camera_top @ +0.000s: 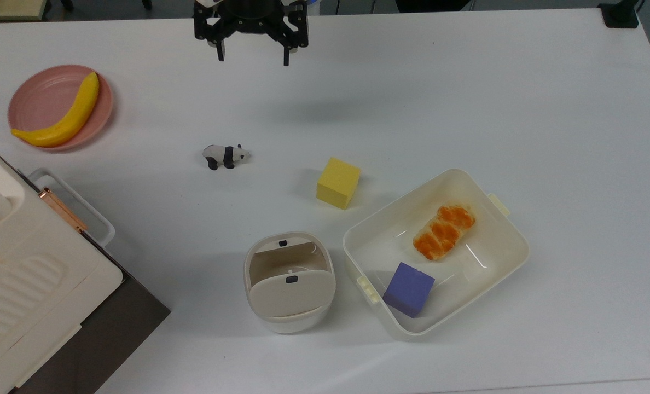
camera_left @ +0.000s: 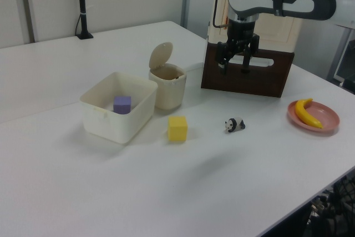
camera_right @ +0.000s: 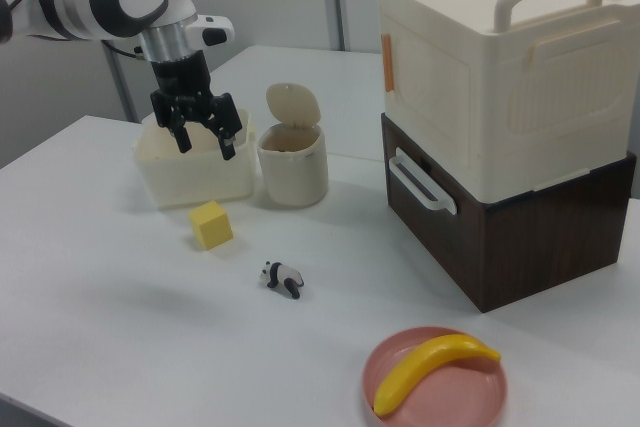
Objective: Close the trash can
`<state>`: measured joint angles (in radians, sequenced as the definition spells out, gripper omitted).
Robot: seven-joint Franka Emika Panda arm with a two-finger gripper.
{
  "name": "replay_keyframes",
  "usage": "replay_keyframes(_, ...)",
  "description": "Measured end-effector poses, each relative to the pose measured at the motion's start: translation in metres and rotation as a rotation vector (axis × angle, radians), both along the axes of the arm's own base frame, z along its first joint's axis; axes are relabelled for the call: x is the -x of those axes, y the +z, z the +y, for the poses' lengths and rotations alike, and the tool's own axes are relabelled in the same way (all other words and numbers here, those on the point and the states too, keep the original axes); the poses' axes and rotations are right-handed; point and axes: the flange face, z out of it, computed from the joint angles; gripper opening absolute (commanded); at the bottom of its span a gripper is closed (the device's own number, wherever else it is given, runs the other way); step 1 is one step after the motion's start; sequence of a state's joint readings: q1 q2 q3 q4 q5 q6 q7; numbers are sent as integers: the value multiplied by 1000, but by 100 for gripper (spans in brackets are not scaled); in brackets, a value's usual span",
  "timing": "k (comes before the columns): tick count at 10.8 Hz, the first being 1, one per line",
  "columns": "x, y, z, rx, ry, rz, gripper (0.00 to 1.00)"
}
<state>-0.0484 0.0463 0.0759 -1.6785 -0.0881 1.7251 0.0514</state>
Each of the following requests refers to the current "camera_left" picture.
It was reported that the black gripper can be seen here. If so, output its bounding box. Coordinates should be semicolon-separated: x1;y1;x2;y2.
216;19;261;76

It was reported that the cream trash can lid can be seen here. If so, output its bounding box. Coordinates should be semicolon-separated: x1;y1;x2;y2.
149;42;174;69

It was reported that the dark brown wooden box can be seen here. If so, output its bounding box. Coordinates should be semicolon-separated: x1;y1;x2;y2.
201;43;295;98

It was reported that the small panda figurine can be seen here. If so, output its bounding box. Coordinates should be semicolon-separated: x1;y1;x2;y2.
224;117;246;134

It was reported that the white round bowl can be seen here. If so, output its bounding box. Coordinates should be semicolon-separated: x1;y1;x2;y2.
148;63;187;110

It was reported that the yellow toy banana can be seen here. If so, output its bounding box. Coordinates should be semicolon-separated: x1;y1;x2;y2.
294;98;324;129

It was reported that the yellow foam cube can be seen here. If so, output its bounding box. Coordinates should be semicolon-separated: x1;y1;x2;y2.
168;115;189;142

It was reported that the grey metal cabinet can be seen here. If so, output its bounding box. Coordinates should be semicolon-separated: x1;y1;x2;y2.
327;24;355;95

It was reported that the pink plate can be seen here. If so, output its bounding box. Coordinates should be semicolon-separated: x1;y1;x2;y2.
287;100;341;137

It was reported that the purple foam cube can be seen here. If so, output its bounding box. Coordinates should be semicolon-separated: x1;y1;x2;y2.
113;95;132;115

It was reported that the cream rectangular plastic bin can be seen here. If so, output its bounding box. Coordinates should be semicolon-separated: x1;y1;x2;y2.
79;71;159;145

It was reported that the black equipment below table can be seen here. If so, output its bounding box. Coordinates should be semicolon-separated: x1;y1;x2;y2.
303;174;355;237

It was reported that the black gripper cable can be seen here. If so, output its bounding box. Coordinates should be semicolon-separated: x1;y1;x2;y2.
212;0;232;29

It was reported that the black clamp mount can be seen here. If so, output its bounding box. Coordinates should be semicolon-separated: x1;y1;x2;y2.
75;0;94;40

